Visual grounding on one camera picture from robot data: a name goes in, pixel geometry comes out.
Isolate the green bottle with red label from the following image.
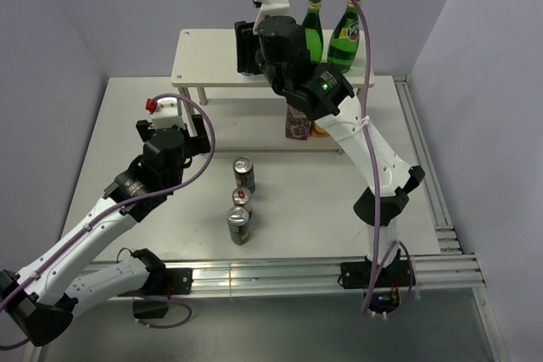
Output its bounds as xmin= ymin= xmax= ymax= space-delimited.
xmin=301 ymin=0 xmax=323 ymax=63

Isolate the green bottle with yellow label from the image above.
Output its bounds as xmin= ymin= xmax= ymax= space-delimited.
xmin=327 ymin=0 xmax=360 ymax=74

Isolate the small red-top silver can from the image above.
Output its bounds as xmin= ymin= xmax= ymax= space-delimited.
xmin=232 ymin=187 xmax=253 ymax=216

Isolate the black can with yellow label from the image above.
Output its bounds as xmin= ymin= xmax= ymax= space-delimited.
xmin=227 ymin=206 xmax=250 ymax=245

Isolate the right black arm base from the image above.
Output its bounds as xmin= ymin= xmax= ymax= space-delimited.
xmin=337 ymin=249 xmax=416 ymax=316

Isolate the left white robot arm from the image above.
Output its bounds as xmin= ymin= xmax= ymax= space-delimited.
xmin=1 ymin=113 xmax=216 ymax=347

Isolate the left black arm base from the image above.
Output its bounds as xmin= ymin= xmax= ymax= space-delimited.
xmin=116 ymin=248 xmax=193 ymax=329

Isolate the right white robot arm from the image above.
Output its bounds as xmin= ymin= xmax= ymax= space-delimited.
xmin=234 ymin=15 xmax=425 ymax=286

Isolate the white wooden two-tier shelf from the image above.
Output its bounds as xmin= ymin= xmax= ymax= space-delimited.
xmin=170 ymin=29 xmax=376 ymax=155

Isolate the purple juice carton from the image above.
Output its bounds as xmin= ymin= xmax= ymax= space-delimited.
xmin=285 ymin=104 xmax=312 ymax=140

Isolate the orange juice carton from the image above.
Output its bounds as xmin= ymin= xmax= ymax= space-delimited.
xmin=311 ymin=122 xmax=329 ymax=137

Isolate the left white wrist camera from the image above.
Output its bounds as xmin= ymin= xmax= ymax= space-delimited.
xmin=145 ymin=97 xmax=186 ymax=130

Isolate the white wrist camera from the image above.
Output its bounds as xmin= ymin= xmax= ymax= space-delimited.
xmin=252 ymin=0 xmax=290 ymax=34
xmin=145 ymin=97 xmax=186 ymax=130

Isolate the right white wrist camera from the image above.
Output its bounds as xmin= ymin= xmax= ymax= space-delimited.
xmin=252 ymin=0 xmax=290 ymax=34

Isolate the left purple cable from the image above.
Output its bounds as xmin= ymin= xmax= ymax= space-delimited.
xmin=0 ymin=93 xmax=217 ymax=348

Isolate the purple cable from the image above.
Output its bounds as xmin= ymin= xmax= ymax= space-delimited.
xmin=260 ymin=0 xmax=415 ymax=316
xmin=0 ymin=93 xmax=217 ymax=348

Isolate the aluminium front rail frame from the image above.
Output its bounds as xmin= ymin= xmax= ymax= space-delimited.
xmin=23 ymin=226 xmax=501 ymax=362

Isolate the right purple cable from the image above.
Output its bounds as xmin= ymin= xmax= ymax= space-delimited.
xmin=260 ymin=0 xmax=415 ymax=316

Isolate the aluminium right side rail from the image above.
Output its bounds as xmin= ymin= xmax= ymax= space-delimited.
xmin=393 ymin=75 xmax=464 ymax=255

